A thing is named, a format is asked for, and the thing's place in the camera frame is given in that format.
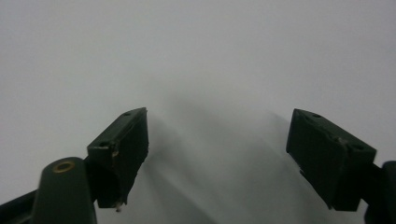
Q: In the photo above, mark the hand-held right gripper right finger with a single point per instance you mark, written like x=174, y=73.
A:
x=330, y=161

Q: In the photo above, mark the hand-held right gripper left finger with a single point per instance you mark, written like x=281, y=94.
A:
x=121, y=155

